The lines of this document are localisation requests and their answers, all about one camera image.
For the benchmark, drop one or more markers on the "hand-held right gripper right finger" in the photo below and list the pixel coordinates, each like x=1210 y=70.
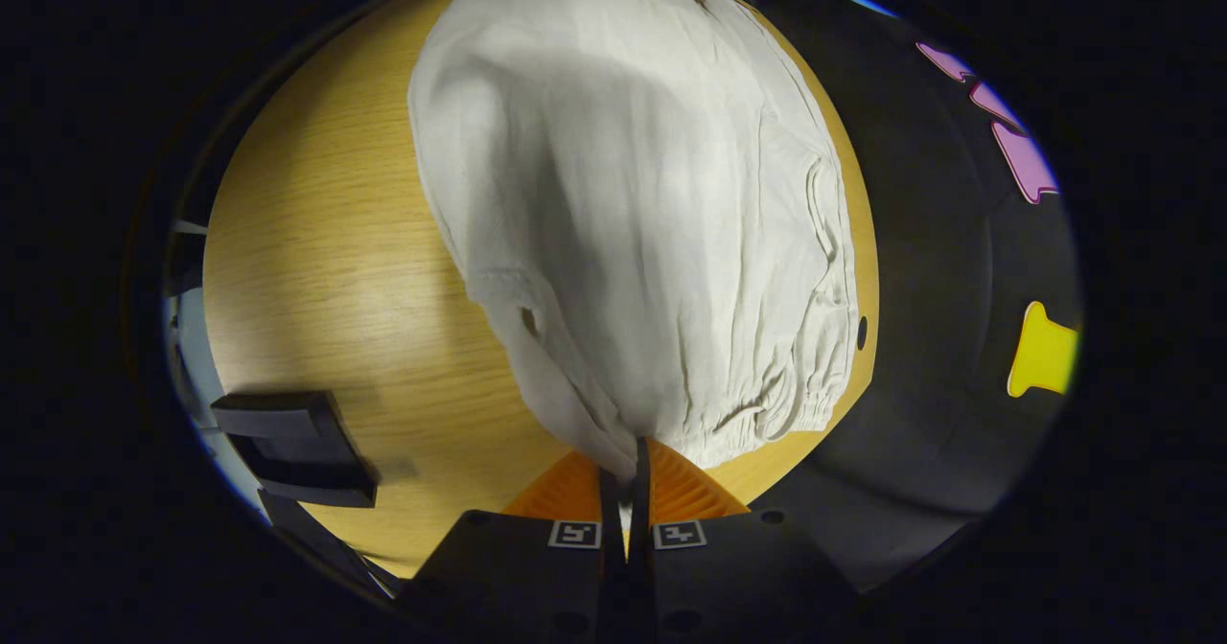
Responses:
x=729 y=577

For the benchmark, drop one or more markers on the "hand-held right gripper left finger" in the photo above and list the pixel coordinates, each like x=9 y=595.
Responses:
x=518 y=567

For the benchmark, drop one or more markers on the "white jeans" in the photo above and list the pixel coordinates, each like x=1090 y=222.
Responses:
x=623 y=194

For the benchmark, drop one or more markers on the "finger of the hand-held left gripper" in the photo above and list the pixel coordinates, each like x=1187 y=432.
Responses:
x=288 y=412
x=307 y=529

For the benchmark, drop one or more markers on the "black backdrop cloth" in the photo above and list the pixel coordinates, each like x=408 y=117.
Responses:
x=920 y=289

